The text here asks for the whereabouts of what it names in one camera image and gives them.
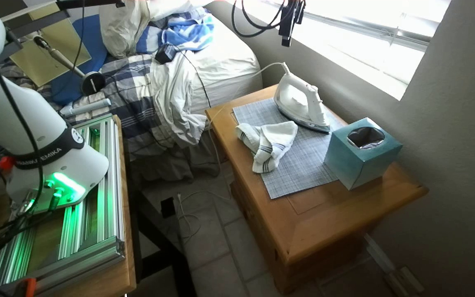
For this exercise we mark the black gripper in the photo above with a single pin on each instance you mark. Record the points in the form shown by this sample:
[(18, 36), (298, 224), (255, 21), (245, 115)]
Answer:
[(293, 11)]

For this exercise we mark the white pressing iron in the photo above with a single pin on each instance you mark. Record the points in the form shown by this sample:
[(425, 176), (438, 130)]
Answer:
[(298, 100)]

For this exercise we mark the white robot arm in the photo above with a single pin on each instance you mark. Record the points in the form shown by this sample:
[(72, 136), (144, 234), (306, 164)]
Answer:
[(13, 117)]

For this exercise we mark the bright window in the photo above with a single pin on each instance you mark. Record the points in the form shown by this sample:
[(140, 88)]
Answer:
[(370, 34)]

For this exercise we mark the blue white striped cloth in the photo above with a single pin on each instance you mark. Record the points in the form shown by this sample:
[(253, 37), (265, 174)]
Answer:
[(189, 31)]

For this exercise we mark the white blue-striped towel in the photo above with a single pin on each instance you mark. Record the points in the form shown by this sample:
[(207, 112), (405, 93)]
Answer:
[(271, 143)]

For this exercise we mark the white crumpled sheet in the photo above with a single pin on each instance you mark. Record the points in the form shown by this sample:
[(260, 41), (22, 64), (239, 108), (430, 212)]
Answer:
[(177, 93)]

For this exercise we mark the grey checked placemat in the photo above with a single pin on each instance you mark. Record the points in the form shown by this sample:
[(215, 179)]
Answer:
[(298, 166)]

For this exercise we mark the teal tissue box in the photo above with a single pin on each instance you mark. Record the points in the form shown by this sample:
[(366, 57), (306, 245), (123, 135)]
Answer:
[(359, 166)]

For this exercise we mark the white pillow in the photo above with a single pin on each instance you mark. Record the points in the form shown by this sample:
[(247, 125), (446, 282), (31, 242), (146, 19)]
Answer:
[(125, 27)]

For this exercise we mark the blue plaid blanket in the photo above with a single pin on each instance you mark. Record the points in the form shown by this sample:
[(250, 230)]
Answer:
[(133, 110)]

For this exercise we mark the grey bed skirt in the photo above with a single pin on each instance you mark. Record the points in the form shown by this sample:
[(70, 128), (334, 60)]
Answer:
[(161, 159)]

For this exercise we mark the wooden nightstand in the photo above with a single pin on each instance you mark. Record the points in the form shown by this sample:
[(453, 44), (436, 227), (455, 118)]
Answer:
[(326, 220)]

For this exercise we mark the dark blue cloth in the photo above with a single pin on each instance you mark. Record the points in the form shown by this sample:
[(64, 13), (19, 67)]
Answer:
[(97, 51)]

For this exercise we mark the black overhead bar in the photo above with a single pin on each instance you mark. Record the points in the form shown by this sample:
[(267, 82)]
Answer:
[(90, 4)]

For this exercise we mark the black round-base stand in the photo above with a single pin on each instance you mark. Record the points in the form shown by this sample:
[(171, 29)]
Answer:
[(93, 84)]

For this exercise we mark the olive flat board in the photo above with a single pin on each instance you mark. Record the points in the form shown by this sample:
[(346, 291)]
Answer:
[(41, 64)]

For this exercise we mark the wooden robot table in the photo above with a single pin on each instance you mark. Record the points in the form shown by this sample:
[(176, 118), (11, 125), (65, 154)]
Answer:
[(123, 282)]

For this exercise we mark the red stop button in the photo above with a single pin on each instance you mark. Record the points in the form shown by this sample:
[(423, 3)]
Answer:
[(6, 164)]

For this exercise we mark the orange clamp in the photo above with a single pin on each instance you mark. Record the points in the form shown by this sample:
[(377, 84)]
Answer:
[(29, 288)]

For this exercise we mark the aluminium rail frame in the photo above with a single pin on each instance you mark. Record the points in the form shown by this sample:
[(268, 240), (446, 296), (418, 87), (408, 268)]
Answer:
[(107, 166)]

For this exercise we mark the black metal table frame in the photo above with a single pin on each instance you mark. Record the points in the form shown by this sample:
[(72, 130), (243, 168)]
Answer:
[(161, 232)]

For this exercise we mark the white wall baseboard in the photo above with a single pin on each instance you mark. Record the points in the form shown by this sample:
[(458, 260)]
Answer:
[(397, 270)]

